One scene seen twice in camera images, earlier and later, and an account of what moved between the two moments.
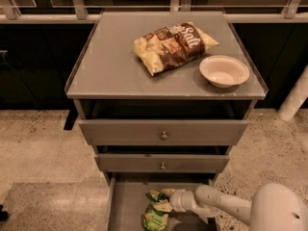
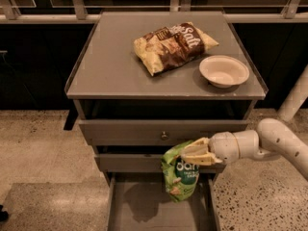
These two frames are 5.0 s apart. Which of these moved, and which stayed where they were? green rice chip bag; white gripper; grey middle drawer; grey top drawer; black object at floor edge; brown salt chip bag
Moved: white gripper; green rice chip bag
Stayed: brown salt chip bag; grey top drawer; grey middle drawer; black object at floor edge
